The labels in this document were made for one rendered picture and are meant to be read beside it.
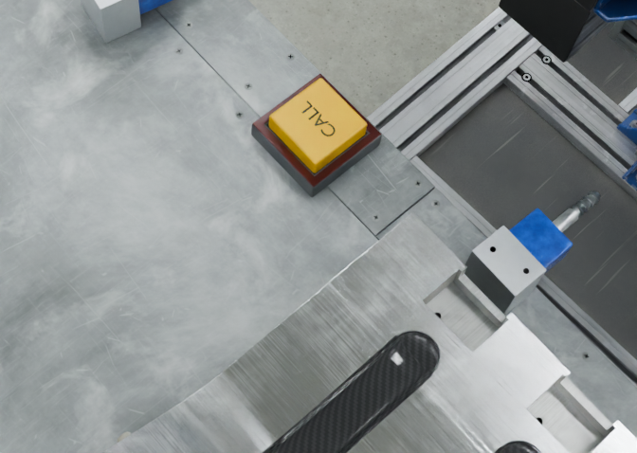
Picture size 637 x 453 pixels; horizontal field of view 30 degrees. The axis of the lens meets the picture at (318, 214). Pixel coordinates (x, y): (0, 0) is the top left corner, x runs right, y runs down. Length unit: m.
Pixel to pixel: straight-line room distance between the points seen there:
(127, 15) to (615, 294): 0.88
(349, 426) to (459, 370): 0.09
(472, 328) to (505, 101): 0.90
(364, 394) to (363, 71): 1.20
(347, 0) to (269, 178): 1.10
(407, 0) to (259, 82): 1.06
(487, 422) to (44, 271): 0.38
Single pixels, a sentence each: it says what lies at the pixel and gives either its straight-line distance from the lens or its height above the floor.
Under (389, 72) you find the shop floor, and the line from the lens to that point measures 2.02.
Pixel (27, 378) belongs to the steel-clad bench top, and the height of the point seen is 0.80.
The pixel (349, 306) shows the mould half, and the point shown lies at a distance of 0.88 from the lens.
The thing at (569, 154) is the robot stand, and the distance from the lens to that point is 1.76.
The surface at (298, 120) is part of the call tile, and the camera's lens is 1.00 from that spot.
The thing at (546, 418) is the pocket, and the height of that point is 0.86.
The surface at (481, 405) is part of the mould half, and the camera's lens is 0.87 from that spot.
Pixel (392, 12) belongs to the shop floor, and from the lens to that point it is 2.08.
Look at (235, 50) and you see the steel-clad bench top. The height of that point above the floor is 0.80.
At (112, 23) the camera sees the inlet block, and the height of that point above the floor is 0.83.
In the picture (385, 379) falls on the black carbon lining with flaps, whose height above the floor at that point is 0.88.
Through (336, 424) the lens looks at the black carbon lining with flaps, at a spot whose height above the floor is 0.88.
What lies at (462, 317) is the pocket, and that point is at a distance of 0.92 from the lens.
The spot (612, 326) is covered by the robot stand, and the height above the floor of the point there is 0.21.
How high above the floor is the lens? 1.71
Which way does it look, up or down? 65 degrees down
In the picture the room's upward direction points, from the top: 11 degrees clockwise
